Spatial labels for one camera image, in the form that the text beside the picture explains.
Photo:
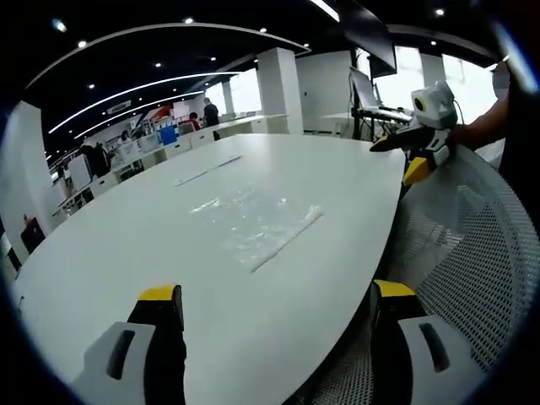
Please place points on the white board on stand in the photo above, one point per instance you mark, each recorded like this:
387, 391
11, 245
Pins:
365, 90

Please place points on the large clear food packaging bag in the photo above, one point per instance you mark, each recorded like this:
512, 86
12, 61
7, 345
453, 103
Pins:
257, 228

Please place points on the black screen on stand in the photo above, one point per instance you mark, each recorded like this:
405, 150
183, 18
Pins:
373, 46

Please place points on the white mesh chair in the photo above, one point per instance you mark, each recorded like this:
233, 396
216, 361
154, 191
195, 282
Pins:
476, 253

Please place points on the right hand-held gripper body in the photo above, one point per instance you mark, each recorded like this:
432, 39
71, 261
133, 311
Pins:
434, 105

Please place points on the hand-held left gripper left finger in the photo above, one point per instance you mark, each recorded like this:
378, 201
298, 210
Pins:
162, 346

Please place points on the white square pillar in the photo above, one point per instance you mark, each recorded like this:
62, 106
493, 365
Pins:
278, 90

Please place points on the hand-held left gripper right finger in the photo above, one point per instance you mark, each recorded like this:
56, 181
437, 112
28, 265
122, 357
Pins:
392, 337

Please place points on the blue box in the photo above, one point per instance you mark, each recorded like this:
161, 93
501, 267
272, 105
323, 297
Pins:
168, 136

